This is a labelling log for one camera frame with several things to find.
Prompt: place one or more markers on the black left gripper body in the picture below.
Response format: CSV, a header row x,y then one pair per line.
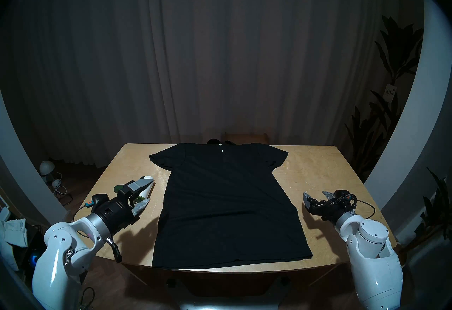
x,y
114,214

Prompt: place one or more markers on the small white mushroom lamp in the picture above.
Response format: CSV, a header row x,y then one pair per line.
x,y
56,183

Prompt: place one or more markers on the large white mushroom lamp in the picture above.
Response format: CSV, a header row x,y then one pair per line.
x,y
46,167

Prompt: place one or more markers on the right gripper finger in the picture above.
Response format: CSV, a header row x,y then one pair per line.
x,y
329,195
310,201

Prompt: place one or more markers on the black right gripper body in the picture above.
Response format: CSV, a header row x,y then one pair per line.
x,y
330,210

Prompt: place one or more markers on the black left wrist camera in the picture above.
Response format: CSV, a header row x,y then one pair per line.
x,y
100,200

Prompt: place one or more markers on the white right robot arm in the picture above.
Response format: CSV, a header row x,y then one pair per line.
x,y
374,270

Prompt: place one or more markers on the white paper plant tag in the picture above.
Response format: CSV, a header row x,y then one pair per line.
x,y
389,92

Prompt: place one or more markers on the tall dark leafy plant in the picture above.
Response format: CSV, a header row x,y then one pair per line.
x,y
397,48

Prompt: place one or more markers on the computer case with RGB fans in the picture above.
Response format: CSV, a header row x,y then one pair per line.
x,y
33,258

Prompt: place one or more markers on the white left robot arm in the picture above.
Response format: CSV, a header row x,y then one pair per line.
x,y
56,267

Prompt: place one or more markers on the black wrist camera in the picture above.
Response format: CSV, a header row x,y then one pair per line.
x,y
342,194
100,200

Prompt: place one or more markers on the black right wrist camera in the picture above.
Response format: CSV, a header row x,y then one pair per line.
x,y
342,194

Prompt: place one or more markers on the grey pleated curtain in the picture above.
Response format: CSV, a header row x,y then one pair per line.
x,y
212,48

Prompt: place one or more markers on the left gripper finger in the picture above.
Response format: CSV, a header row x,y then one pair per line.
x,y
140,207
137,186

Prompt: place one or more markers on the white curved arch panel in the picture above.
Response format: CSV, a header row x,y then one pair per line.
x,y
406,143
24,178

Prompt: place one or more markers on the plant in white pot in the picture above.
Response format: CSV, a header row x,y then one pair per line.
x,y
436,214

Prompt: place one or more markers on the crumpled white cloth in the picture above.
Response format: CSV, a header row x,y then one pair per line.
x,y
14,233

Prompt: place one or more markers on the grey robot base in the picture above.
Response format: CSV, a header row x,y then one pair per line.
x,y
229,305

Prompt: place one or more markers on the black short-sleeve t-shirt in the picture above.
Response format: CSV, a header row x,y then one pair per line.
x,y
229,214

